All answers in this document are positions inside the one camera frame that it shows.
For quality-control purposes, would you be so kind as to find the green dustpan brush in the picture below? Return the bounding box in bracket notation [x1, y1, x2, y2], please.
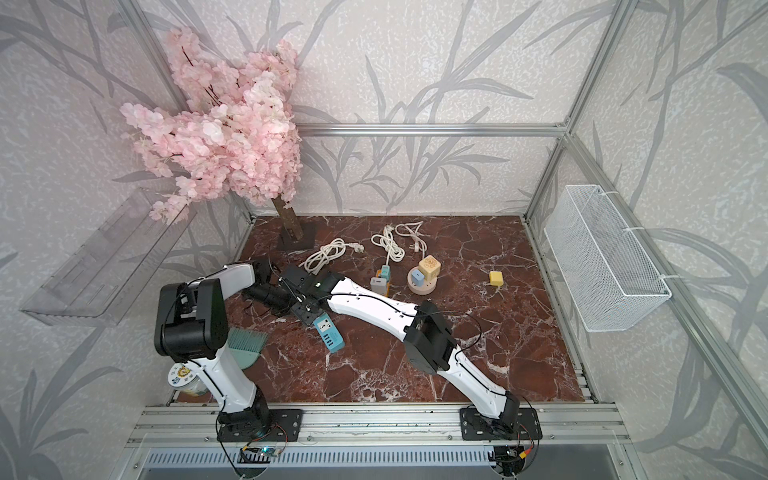
[227, 328, 268, 370]

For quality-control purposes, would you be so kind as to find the blue cube adapter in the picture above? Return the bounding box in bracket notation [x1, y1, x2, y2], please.
[409, 267, 425, 287]

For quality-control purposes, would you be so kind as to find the beige cube adapter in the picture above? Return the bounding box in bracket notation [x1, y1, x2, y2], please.
[418, 255, 441, 282]

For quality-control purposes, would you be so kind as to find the round pink socket base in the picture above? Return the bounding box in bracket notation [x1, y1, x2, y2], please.
[407, 267, 437, 296]

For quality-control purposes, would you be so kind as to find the round tape tin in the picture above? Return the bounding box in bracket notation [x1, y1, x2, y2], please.
[167, 363, 209, 397]

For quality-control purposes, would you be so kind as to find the white wire mesh basket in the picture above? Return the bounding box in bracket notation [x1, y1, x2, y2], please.
[544, 184, 672, 333]

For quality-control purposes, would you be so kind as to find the white charger on orange strip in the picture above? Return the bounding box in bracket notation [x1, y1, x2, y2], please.
[370, 277, 389, 296]

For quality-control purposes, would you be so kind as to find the white cable of orange strip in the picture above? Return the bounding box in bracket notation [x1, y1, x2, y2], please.
[369, 224, 407, 269]

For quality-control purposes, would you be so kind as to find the orange power strip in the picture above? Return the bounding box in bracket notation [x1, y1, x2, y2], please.
[370, 270, 390, 297]

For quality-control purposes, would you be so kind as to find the white cable of blue strip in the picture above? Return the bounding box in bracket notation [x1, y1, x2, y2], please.
[298, 237, 366, 277]

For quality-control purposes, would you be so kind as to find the pink cherry blossom tree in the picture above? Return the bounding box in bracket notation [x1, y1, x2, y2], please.
[120, 27, 305, 242]

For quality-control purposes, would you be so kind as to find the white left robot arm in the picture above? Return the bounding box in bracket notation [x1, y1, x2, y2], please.
[154, 257, 291, 428]

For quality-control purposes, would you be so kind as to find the blue power strip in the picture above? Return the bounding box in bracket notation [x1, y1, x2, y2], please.
[313, 313, 345, 353]

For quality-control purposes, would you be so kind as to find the clear acrylic wall shelf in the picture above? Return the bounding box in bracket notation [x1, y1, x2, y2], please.
[20, 188, 197, 327]

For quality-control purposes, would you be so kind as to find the yellow plug adapter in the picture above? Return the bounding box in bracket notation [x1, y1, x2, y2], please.
[488, 271, 504, 288]

